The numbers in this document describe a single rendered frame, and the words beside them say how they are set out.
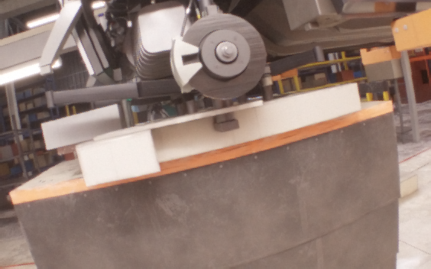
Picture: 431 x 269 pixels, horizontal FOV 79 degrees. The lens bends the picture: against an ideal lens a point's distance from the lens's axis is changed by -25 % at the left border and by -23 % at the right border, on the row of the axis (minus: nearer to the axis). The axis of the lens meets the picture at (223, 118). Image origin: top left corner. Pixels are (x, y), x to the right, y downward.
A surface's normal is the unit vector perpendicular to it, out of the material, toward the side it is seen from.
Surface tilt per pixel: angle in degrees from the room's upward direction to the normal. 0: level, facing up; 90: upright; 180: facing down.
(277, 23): 102
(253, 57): 90
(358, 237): 90
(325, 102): 90
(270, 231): 90
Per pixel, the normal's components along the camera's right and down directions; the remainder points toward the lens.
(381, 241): 0.22, 0.01
